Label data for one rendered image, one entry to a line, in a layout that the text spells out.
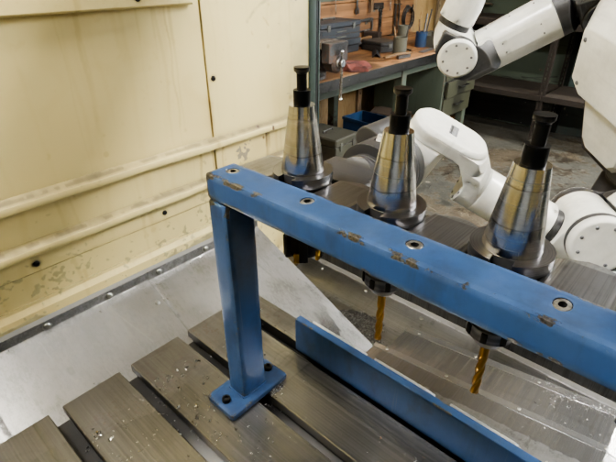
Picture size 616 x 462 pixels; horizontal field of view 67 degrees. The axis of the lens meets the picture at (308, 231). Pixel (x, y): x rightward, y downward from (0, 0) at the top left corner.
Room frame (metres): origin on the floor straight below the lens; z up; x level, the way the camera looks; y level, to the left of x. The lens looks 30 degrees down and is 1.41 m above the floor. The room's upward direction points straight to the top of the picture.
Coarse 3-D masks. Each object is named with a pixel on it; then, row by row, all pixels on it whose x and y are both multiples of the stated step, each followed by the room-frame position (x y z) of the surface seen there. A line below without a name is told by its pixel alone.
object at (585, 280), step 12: (564, 264) 0.29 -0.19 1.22; (576, 264) 0.29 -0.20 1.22; (588, 264) 0.29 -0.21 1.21; (552, 276) 0.28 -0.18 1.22; (564, 276) 0.28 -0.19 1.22; (576, 276) 0.28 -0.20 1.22; (588, 276) 0.28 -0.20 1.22; (600, 276) 0.28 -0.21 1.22; (612, 276) 0.28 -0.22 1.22; (564, 288) 0.26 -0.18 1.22; (576, 288) 0.26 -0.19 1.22; (588, 288) 0.26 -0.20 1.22; (600, 288) 0.26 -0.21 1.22; (612, 288) 0.26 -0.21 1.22; (588, 300) 0.25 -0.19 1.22; (600, 300) 0.25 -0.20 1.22; (612, 300) 0.25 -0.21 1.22
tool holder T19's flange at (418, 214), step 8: (360, 200) 0.38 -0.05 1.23; (360, 208) 0.37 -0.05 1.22; (368, 208) 0.37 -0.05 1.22; (416, 208) 0.37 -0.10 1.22; (424, 208) 0.37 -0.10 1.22; (376, 216) 0.36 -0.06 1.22; (384, 216) 0.35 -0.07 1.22; (392, 216) 0.35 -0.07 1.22; (400, 216) 0.35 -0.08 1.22; (408, 216) 0.35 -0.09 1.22; (416, 216) 0.35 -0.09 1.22; (424, 216) 0.37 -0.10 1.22; (392, 224) 0.35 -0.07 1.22; (400, 224) 0.35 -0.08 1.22; (408, 224) 0.35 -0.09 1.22; (416, 224) 0.35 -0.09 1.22
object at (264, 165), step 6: (270, 156) 0.52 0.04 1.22; (252, 162) 0.50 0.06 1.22; (258, 162) 0.50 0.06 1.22; (264, 162) 0.50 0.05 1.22; (270, 162) 0.50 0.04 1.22; (276, 162) 0.50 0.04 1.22; (252, 168) 0.48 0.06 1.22; (258, 168) 0.48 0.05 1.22; (264, 168) 0.48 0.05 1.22; (270, 168) 0.48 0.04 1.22; (264, 174) 0.46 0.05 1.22; (270, 174) 0.46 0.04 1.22
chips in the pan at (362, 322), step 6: (342, 312) 0.91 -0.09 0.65; (348, 312) 0.90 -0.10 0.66; (354, 312) 0.90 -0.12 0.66; (348, 318) 0.88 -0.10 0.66; (354, 318) 0.88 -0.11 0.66; (360, 318) 0.88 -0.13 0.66; (366, 318) 0.88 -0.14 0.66; (372, 318) 0.88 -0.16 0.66; (354, 324) 0.85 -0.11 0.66; (360, 324) 0.85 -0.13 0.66; (366, 324) 0.85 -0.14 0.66; (372, 324) 0.85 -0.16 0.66; (360, 330) 0.84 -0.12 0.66; (366, 330) 0.83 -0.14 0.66; (372, 330) 0.84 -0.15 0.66; (366, 336) 0.81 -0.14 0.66; (372, 336) 0.82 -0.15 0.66; (372, 342) 0.80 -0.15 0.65; (378, 342) 0.80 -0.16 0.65; (384, 342) 0.81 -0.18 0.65
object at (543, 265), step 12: (480, 228) 0.33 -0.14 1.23; (468, 240) 0.32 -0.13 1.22; (480, 240) 0.31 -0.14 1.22; (468, 252) 0.31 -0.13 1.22; (480, 252) 0.30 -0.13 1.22; (552, 252) 0.29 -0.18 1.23; (504, 264) 0.29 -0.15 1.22; (516, 264) 0.28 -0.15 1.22; (528, 264) 0.28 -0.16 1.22; (540, 264) 0.28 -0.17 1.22; (552, 264) 0.28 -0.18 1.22; (528, 276) 0.27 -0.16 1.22; (540, 276) 0.28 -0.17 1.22
